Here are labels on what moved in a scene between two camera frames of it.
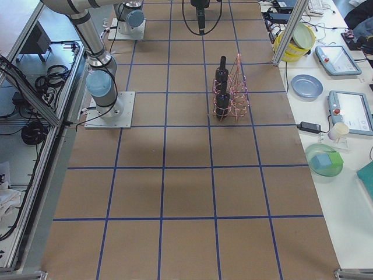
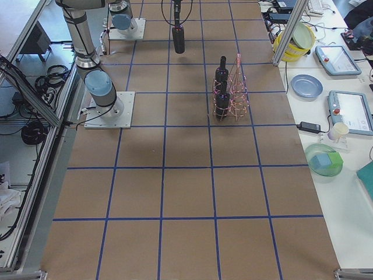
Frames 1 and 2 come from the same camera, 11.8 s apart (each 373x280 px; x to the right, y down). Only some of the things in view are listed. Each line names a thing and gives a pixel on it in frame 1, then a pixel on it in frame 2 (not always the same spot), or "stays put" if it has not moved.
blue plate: [306, 87] stays put
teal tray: [366, 174] stays put
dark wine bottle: [201, 20] to [178, 35]
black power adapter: [280, 17] stays put
